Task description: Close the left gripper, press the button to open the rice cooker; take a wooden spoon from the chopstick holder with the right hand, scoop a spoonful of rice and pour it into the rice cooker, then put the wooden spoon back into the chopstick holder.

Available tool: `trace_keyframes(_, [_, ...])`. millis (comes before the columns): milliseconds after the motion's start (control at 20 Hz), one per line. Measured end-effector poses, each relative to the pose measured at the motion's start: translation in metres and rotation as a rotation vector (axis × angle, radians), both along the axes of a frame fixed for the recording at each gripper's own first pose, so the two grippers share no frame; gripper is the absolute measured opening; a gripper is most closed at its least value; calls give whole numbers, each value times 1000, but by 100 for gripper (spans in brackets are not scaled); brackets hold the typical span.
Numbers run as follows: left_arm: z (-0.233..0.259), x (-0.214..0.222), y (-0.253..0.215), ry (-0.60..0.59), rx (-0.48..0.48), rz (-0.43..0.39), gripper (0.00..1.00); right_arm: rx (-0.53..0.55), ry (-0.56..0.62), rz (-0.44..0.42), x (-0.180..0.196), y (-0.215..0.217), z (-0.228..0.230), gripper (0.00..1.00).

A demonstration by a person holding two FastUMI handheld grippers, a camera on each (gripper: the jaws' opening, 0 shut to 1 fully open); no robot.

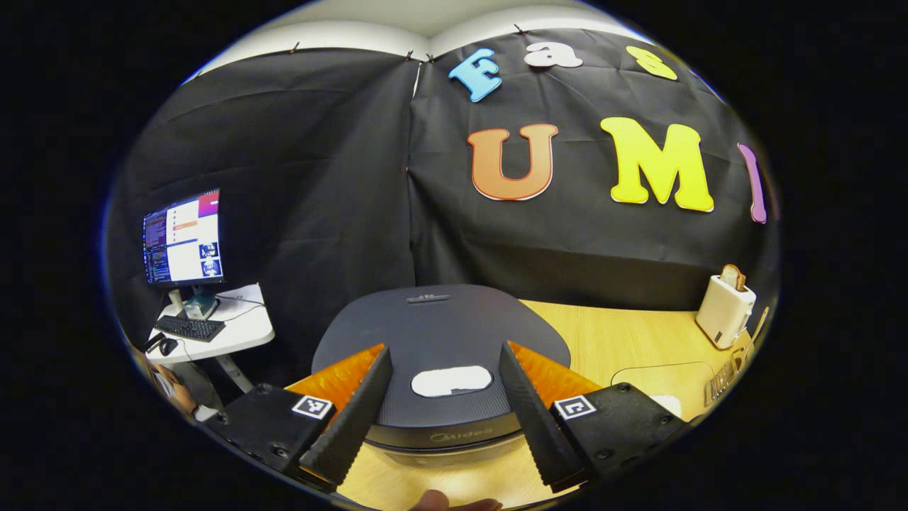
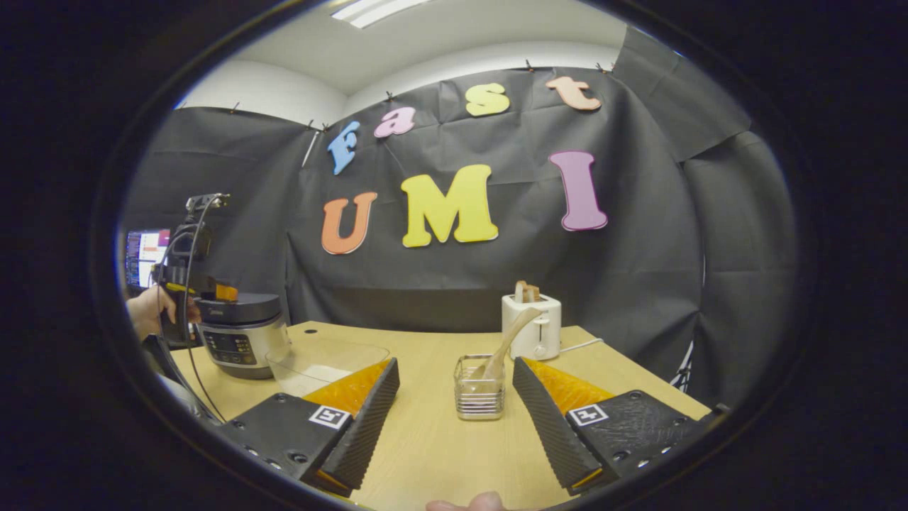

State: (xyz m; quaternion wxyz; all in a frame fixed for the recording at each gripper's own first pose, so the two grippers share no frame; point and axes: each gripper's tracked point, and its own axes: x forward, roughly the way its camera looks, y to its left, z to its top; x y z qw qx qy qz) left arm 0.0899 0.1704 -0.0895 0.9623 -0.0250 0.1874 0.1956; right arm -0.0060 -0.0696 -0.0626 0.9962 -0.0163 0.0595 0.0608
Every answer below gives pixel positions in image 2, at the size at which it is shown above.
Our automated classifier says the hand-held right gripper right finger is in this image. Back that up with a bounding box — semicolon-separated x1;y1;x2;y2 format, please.
512;357;711;497

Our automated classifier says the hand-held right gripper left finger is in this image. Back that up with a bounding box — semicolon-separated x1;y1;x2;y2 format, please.
211;357;402;499

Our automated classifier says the silver rice cooker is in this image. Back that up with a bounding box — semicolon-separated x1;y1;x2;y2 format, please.
194;292;292;381

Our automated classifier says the clear chopstick holder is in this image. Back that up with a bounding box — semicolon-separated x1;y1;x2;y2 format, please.
453;353;507;422

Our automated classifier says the wooden spoon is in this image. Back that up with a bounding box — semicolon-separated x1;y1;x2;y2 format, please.
469;306;544;385

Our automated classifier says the computer monitor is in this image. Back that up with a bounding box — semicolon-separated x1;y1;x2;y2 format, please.
124;228;172;291

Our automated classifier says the white toaster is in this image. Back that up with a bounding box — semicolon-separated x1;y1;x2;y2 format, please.
501;292;563;362

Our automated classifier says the black tripod stand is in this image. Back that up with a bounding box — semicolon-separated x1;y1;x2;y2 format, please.
669;339;694;392

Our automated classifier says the ceiling light panel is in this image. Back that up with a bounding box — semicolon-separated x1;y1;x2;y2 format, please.
329;0;435;30

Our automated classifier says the black cable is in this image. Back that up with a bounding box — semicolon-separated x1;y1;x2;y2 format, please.
152;197;229;424

